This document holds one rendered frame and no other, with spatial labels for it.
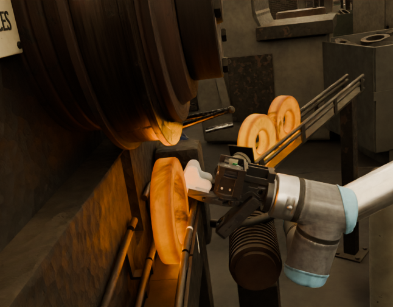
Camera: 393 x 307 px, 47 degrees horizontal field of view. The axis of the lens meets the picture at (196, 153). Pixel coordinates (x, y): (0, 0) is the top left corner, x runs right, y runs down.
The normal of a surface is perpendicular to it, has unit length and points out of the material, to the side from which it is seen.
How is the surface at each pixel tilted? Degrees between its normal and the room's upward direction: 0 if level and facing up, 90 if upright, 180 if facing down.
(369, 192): 60
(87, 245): 90
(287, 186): 42
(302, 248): 77
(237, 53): 90
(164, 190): 46
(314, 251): 85
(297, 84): 90
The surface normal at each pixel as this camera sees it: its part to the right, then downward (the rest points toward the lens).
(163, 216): -0.13, 0.01
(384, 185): -0.38, -0.18
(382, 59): 0.18, 0.29
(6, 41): 0.99, -0.10
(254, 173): -0.07, 0.32
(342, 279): -0.12, -0.94
